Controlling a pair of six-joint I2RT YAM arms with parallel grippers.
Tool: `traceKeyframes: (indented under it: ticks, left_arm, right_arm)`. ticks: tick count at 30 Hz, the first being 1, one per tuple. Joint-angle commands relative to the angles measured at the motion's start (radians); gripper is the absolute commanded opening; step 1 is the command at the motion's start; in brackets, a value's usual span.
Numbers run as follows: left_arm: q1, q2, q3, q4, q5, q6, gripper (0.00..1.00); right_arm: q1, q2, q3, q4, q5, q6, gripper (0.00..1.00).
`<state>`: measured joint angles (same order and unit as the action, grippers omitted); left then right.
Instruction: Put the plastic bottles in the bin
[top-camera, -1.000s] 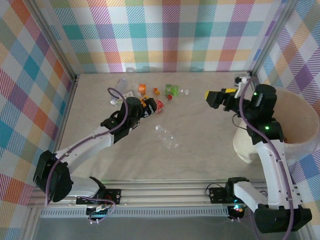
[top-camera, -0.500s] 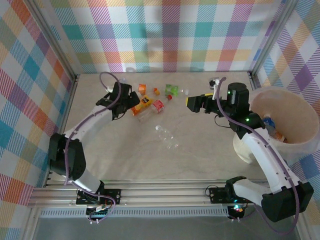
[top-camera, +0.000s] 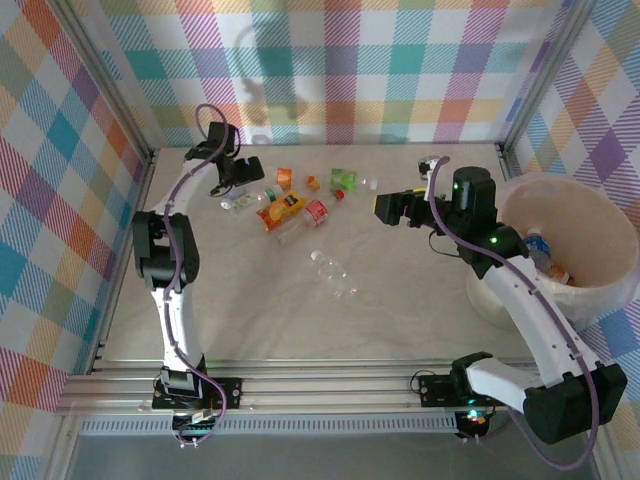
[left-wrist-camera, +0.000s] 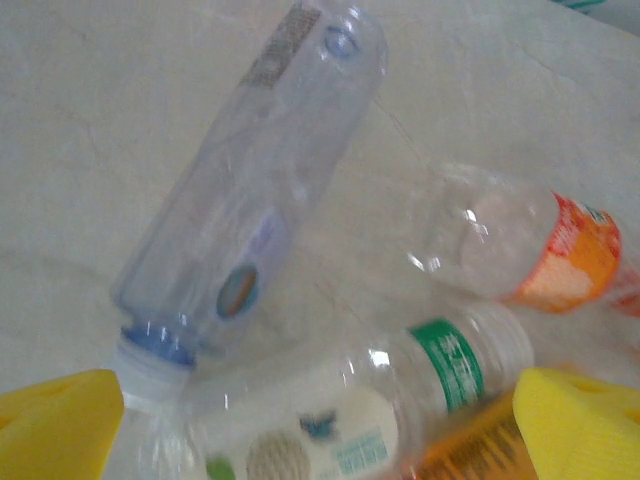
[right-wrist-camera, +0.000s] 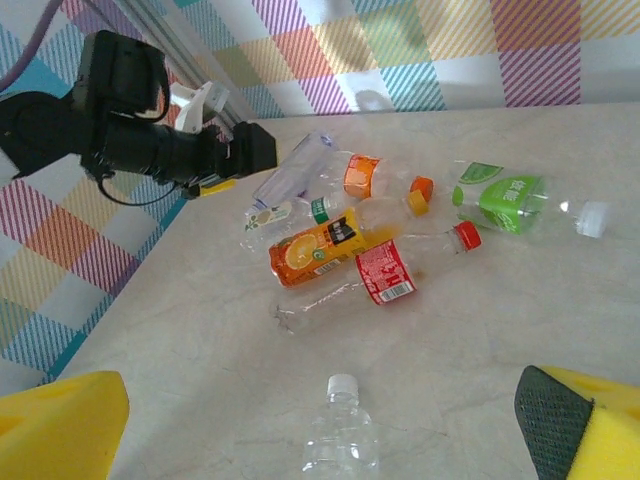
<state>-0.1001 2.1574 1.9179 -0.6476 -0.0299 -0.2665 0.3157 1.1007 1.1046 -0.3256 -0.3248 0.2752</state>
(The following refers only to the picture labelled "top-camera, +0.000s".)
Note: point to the small clear bottle white label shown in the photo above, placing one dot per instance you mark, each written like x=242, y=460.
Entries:
x=243, y=201

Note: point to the clear bottle orange label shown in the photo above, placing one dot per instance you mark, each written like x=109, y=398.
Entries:
x=284, y=176

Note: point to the orange juice bottle black top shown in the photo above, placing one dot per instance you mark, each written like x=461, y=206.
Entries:
x=280, y=210

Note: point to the clear bottle green label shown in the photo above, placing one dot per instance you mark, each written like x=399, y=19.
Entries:
x=342, y=179

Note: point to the small bottle blue label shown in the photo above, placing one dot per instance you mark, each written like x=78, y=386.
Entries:
x=539, y=245

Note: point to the clear bottle with white cap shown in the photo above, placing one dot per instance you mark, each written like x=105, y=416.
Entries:
x=332, y=275

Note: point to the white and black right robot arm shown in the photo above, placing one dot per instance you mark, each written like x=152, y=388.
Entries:
x=540, y=320

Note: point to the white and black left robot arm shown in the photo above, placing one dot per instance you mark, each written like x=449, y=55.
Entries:
x=172, y=320

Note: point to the white bin with plastic liner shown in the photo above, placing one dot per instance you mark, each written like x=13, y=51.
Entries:
x=570, y=220

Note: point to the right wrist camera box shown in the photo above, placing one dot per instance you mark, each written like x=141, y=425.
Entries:
x=426, y=164

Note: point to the aluminium side rail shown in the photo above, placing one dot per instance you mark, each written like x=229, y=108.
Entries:
x=131, y=200
x=511, y=167

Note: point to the aluminium frame post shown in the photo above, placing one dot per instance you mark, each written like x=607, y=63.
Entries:
x=542, y=75
x=106, y=82

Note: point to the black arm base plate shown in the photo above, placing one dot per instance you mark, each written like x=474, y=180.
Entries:
x=225, y=392
x=435, y=390

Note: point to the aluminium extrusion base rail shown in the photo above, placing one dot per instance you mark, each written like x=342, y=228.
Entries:
x=325, y=387

